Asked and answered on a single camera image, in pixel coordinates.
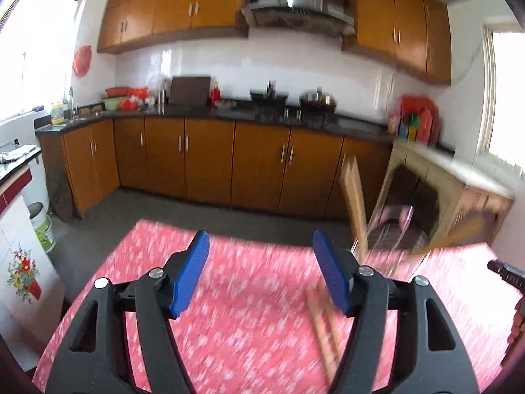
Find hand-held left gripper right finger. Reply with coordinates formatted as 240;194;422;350
312;228;479;394

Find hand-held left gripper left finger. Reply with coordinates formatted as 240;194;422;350
44;230;197;394

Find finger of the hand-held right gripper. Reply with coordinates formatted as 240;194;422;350
487;259;525;293

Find clear glass cup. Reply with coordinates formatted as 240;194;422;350
351;203;432;276

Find person's right hand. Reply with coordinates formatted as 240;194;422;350
507;295;525;346

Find red floral tablecloth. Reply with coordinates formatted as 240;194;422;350
32;218;518;394

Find cream side table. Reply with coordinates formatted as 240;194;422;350
375;141;516;252

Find brown base cabinets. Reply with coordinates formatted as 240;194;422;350
38;115;395;221

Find white plastic bucket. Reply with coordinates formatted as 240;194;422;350
27;202;56;254

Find pink bottle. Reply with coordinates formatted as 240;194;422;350
387;109;402;138

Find black gas stove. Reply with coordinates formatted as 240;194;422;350
253;106;342;129

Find white cabinet with flower decal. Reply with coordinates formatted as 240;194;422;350
0;163;69;373

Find black kitchen countertop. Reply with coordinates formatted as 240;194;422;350
34;102;457;150

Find dark pot with lid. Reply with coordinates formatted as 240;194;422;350
298;87;338;112

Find dark cutting board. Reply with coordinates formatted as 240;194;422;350
169;76;212;106

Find black wok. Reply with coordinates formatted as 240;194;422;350
249;81;288;106

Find red containers on side table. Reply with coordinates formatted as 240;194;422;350
399;95;436;112

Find yellow detergent bottle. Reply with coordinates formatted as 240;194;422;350
50;100;66;126

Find white cloth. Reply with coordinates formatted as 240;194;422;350
0;144;40;164

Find hanging red bag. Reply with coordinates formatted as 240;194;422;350
73;45;93;78

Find plain sliding window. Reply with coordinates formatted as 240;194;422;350
0;0;89;123

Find steel range hood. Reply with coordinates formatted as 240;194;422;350
240;0;356;38

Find black wall wire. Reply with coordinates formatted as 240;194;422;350
450;44;483;88

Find brown wall cabinets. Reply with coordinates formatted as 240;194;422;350
97;0;453;87

